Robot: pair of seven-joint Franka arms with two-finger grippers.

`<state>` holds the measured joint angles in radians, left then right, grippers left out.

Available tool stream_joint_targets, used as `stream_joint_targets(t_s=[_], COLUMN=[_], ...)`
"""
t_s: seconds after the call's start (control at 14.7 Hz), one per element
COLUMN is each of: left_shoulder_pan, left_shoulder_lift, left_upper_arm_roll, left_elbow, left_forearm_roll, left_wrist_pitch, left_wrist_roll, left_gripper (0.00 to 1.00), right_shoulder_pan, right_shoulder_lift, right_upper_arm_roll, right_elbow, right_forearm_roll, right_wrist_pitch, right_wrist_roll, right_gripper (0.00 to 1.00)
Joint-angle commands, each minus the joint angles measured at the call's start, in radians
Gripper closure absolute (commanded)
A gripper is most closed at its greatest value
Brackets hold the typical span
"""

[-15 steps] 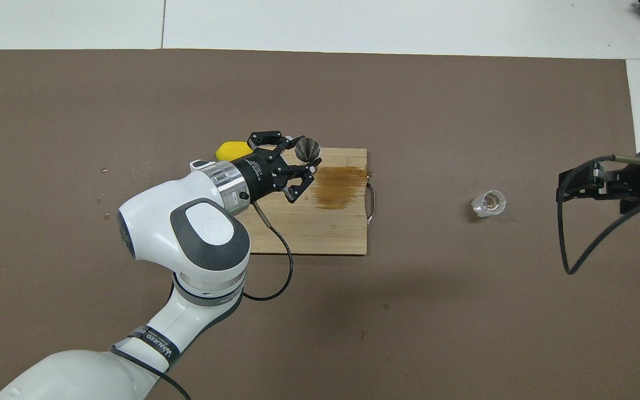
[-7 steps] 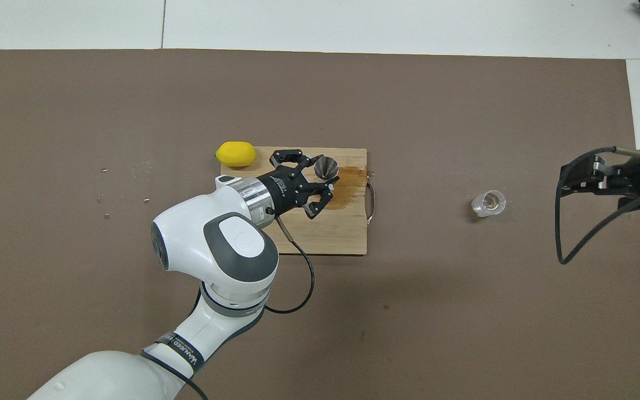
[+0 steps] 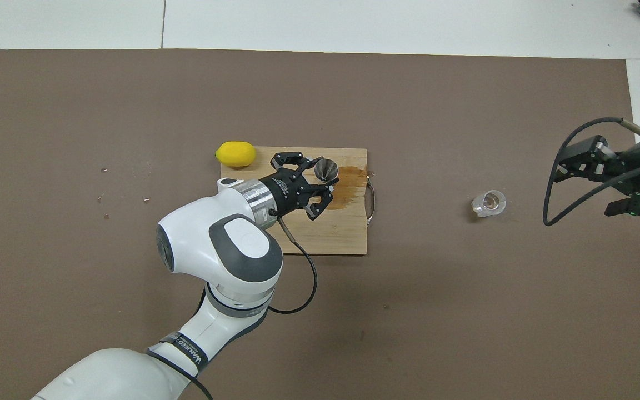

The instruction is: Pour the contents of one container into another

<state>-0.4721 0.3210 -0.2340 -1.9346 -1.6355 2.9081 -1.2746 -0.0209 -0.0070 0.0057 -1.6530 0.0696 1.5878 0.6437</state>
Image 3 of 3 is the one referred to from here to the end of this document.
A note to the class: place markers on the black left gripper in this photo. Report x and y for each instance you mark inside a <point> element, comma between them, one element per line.
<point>286,191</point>

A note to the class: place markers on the steel double jigger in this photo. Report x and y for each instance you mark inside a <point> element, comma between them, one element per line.
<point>325,168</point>

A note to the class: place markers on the small clear glass cup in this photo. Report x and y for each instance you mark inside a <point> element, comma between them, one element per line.
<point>488,204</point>

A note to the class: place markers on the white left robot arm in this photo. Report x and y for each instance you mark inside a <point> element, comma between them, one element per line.
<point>220,250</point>

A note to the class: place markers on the bamboo cutting board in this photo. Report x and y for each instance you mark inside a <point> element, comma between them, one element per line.
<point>348,233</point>

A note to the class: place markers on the yellow lemon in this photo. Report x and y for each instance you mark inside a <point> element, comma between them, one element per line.
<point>235,154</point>

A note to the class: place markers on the brown table mat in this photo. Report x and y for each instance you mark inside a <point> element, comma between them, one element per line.
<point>409,333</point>

